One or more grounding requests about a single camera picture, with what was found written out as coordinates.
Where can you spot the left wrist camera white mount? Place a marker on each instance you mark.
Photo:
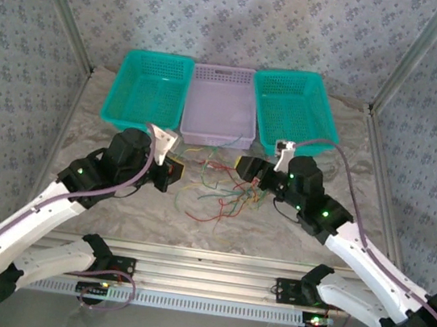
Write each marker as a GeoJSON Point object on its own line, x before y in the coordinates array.
{"type": "Point", "coordinates": [162, 139]}

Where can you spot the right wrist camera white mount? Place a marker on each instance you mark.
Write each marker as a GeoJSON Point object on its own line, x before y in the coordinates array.
{"type": "Point", "coordinates": [284, 156]}

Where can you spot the black controller board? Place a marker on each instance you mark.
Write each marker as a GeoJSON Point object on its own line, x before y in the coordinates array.
{"type": "Point", "coordinates": [91, 289]}
{"type": "Point", "coordinates": [314, 322]}

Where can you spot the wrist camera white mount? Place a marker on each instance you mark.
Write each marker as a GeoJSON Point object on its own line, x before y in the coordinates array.
{"type": "Point", "coordinates": [162, 139]}
{"type": "Point", "coordinates": [284, 156]}

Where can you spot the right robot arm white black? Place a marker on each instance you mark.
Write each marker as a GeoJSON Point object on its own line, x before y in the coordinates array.
{"type": "Point", "coordinates": [371, 266]}

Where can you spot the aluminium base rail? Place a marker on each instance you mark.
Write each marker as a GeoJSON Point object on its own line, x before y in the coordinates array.
{"type": "Point", "coordinates": [206, 275]}

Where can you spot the aluminium side rail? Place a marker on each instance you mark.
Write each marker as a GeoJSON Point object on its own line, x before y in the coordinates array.
{"type": "Point", "coordinates": [379, 153]}
{"type": "Point", "coordinates": [70, 114]}

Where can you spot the aluminium frame post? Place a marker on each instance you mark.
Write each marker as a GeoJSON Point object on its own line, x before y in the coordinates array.
{"type": "Point", "coordinates": [413, 56]}
{"type": "Point", "coordinates": [64, 7]}

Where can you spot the lilac plastic basket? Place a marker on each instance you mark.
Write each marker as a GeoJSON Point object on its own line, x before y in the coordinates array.
{"type": "Point", "coordinates": [220, 107]}

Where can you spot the teal plastic basket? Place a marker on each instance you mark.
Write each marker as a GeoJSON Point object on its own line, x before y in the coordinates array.
{"type": "Point", "coordinates": [295, 109]}
{"type": "Point", "coordinates": [147, 88]}

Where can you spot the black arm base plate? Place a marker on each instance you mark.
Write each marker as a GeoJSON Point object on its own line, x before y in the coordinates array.
{"type": "Point", "coordinates": [286, 291]}
{"type": "Point", "coordinates": [126, 266]}

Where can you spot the marble pattern table sheet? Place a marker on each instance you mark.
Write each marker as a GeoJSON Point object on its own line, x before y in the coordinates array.
{"type": "Point", "coordinates": [152, 229]}

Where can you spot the small white connector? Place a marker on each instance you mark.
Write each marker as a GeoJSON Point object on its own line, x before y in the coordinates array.
{"type": "Point", "coordinates": [210, 166]}

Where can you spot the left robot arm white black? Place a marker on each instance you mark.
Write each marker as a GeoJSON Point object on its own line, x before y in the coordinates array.
{"type": "Point", "coordinates": [31, 222]}

